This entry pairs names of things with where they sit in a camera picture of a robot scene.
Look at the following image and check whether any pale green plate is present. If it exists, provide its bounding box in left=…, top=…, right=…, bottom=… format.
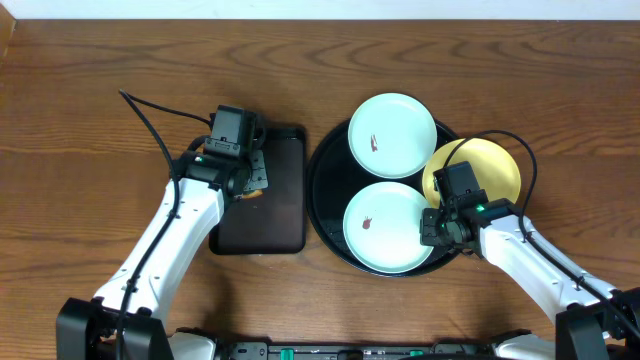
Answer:
left=342, top=182, right=433, bottom=274
left=347, top=93, right=438, bottom=179

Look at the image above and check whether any green and yellow sponge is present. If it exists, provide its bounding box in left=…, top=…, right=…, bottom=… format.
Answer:
left=240, top=189, right=263, bottom=200

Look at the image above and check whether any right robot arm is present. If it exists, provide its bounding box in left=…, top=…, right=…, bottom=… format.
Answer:
left=419, top=199, right=639, bottom=359

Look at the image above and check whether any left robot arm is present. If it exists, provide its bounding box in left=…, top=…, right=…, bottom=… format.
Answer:
left=56, top=150, right=268, bottom=359

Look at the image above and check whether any black rectangular tray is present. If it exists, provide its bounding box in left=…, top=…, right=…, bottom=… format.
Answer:
left=209, top=127, right=306, bottom=255

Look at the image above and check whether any black round tray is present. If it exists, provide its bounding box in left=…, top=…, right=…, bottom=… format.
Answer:
left=305, top=118, right=460, bottom=278

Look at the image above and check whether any yellow plate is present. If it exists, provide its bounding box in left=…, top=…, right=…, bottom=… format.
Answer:
left=422, top=139, right=521, bottom=208

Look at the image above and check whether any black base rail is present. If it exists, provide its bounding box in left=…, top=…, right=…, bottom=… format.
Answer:
left=213, top=342, right=498, bottom=360

